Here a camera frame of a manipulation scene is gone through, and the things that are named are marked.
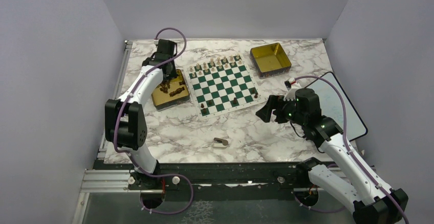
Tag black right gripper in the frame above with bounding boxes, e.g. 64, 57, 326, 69
256, 94, 307, 126

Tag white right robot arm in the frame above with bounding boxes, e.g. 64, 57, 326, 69
256, 88, 408, 223

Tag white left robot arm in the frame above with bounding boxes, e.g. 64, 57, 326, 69
104, 39, 178, 189

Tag dark chess pieces in tin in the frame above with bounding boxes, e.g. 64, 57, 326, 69
159, 81, 186, 98

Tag gold tin with dark pieces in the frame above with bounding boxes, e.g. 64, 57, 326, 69
151, 69, 190, 111

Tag light wooden chess pieces row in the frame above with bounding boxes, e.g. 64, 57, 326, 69
184, 55, 249, 78

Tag green white chess board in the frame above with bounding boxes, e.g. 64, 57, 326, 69
183, 60, 265, 120

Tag empty gold tin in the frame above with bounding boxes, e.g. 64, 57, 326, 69
249, 42, 292, 79

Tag white tablet with black frame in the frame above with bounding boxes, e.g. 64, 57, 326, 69
307, 72, 368, 141

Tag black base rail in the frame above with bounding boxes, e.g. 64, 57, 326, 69
127, 162, 325, 205

